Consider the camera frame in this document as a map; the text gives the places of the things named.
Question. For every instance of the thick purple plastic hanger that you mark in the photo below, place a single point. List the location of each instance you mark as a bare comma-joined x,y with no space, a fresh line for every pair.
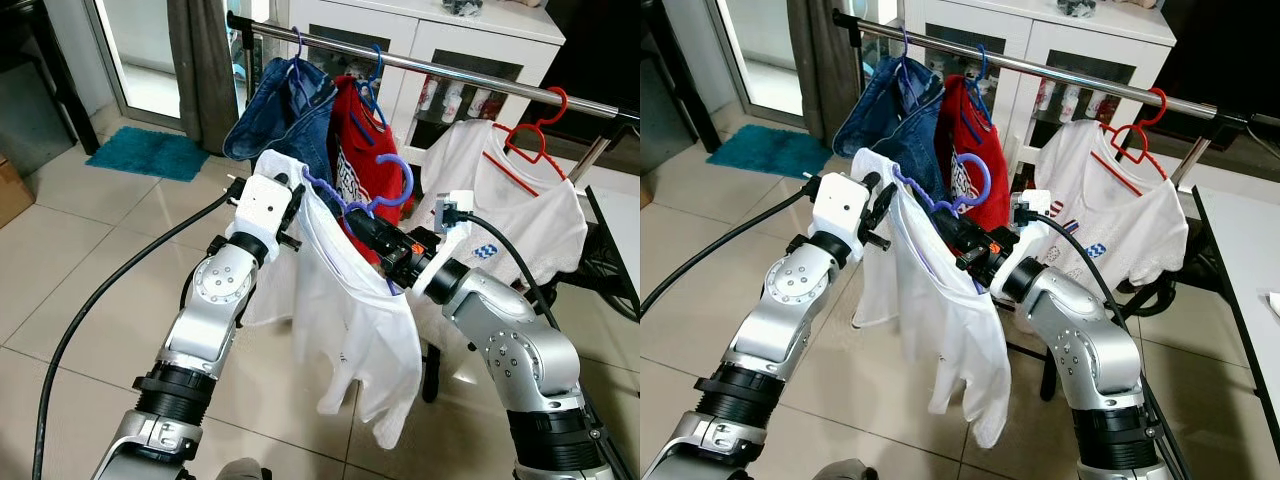
986,180
409,183

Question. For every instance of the white t-shirt brown print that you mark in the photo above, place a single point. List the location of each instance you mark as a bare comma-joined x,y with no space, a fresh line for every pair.
945,320
350,310

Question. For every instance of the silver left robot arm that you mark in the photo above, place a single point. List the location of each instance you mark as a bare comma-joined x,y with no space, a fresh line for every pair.
215,300
790,300

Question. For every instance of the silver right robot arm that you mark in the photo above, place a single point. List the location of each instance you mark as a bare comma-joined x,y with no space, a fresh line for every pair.
1090,350
520,360

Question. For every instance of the red plastic hanger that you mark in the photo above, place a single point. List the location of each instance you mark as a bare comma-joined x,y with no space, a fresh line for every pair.
1116,174
513,174

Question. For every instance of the thin purple hanger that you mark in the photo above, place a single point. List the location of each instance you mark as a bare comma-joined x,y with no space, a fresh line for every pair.
298,45
905,45

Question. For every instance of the blue plastic hanger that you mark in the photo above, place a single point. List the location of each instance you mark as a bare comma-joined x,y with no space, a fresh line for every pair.
983,68
378,68

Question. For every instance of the red printed t-shirt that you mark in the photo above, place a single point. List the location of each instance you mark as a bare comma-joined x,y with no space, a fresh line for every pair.
355,150
965,130

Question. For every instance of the blue denim jeans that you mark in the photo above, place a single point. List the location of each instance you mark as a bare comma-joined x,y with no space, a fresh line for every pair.
270,110
880,110

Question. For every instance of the teal floor mat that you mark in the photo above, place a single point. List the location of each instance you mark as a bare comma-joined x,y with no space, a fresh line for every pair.
760,150
150,153

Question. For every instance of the white t-shirt blue print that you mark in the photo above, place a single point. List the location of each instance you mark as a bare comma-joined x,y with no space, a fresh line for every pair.
1130,220
530,220

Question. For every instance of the grey curtain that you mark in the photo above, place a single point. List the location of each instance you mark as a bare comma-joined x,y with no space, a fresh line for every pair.
200,70
815,70

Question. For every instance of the white bottle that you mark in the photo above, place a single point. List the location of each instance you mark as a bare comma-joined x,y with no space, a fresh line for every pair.
1097,104
1046,95
1071,100
480,104
454,100
430,95

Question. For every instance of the metal clothes rack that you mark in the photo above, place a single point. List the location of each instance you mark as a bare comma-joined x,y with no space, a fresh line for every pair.
1050,73
450,73

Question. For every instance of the glass door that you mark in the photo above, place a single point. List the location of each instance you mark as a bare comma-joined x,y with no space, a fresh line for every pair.
760,60
150,60

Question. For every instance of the white glass-door cabinet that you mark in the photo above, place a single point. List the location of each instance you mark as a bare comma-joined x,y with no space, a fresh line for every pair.
480,35
1100,35

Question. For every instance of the grey robot foot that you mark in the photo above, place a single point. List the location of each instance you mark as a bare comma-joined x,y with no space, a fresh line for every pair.
245,470
850,470

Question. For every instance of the brown cardboard box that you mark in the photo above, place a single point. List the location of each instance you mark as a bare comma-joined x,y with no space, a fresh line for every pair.
12,195

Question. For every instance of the black television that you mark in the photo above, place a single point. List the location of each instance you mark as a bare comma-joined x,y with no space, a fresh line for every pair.
600,50
1220,50

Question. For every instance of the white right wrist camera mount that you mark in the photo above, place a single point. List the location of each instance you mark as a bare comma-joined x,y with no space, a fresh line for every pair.
428,270
1012,272

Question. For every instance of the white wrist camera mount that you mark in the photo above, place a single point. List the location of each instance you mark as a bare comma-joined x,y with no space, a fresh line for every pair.
260,205
1012,272
428,270
838,205

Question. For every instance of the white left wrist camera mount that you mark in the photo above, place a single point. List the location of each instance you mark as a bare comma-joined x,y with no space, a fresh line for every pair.
260,205
838,205

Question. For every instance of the white table black frame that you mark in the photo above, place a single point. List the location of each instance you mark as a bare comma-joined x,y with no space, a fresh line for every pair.
1250,260
620,220

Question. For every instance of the black furniture frame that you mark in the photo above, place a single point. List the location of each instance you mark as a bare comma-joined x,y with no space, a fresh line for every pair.
20,25
655,30

